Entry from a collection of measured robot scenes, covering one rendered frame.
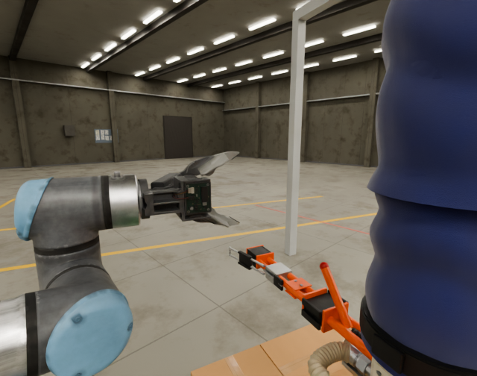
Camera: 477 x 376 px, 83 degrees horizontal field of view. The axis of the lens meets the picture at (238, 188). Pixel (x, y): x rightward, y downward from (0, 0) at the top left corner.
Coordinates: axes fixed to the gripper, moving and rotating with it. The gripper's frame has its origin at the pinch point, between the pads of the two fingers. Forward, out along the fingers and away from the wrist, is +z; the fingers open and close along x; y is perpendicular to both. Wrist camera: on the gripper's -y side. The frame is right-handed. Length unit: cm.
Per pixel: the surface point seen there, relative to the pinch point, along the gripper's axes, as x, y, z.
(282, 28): 402, -866, 578
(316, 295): -32.1, -0.8, 23.8
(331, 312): -31.8, 6.8, 21.9
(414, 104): 14.7, 27.6, 12.5
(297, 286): -32.4, -7.3, 22.5
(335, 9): 403, -669, 643
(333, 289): -26.3, 5.8, 23.2
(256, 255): -31.5, -29.1, 20.3
